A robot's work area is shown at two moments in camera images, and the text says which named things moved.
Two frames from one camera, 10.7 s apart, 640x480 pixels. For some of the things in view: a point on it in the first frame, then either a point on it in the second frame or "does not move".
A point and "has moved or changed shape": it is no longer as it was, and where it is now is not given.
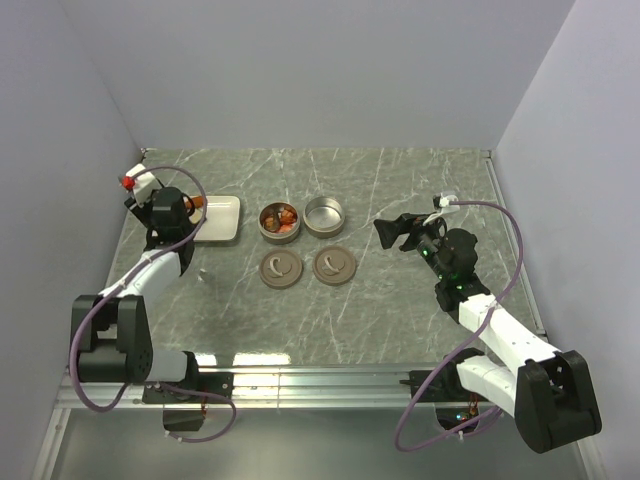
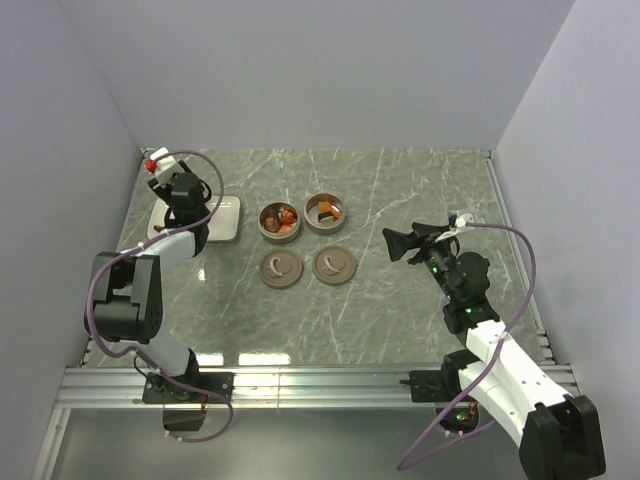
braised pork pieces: (288, 215) does not move
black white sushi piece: (197, 216) has moved or changed shape
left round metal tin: (279, 223) does not move
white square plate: (222, 221) does not move
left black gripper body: (143, 212) → (205, 213)
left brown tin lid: (281, 269) does not move
